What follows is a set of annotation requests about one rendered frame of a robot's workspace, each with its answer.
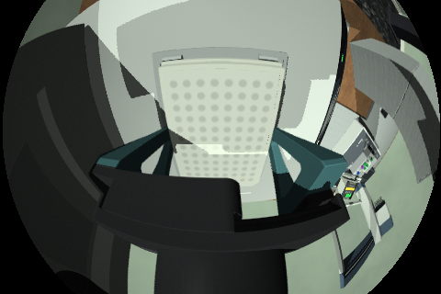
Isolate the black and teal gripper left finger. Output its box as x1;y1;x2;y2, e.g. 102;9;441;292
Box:
95;126;174;175

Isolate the black rectangular pad with rg label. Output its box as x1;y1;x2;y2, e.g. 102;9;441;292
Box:
380;109;388;118

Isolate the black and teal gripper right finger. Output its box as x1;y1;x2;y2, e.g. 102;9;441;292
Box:
268;126;348;215

